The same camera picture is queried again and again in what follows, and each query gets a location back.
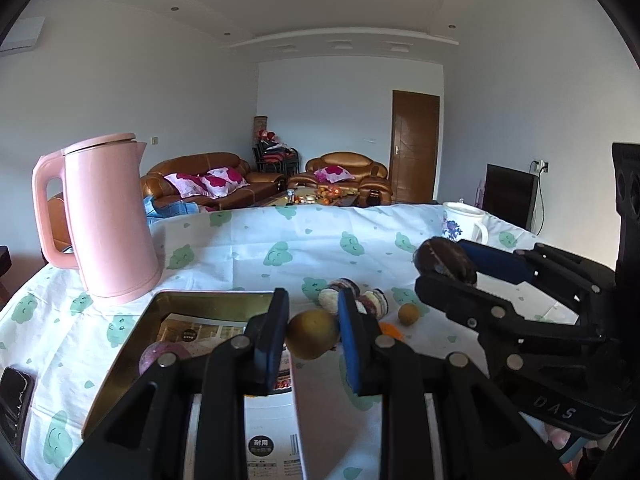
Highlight gold metal tin box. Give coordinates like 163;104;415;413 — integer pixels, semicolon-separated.
80;288;307;480

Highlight black smartphone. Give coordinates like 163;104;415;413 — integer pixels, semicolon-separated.
0;367;35;454

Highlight wooden coffee table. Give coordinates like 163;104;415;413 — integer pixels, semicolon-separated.
254;185;359;207

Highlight white floral mug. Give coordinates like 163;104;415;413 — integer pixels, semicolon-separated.
442;202;489;245

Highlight brown leather armchair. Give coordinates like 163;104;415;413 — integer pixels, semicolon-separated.
288;152;393;206

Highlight near brown leather chair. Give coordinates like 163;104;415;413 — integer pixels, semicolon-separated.
48;193;72;252

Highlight orange tangerine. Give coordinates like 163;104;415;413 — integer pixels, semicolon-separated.
378;322;404;341

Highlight dark brown passion fruit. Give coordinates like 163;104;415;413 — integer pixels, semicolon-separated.
412;236;477;286

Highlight pink electric kettle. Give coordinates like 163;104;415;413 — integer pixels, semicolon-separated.
32;133;162;302

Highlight small yellow round fruit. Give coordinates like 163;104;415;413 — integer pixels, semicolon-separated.
397;304;421;326

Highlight black television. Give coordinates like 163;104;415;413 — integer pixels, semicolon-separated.
482;164;539;230

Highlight long brown leather sofa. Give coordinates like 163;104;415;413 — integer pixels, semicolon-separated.
141;152;286;210

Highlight purple passion fruit in box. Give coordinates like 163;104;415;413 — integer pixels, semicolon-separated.
138;341;192;376

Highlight person right hand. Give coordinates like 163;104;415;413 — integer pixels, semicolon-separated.
544;424;591;453

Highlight stacked black chairs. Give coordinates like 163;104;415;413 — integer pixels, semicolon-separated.
253;129;299;177

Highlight blue clothes on sofa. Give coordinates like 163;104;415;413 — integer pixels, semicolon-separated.
142;196;200;226

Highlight yellow-green round fruit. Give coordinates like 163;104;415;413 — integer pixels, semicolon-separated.
285;310;340;361

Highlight brown wooden door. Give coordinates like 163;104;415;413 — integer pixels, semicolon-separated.
390;90;440;204

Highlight white air conditioner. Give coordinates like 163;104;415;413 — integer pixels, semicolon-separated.
0;16;46;56

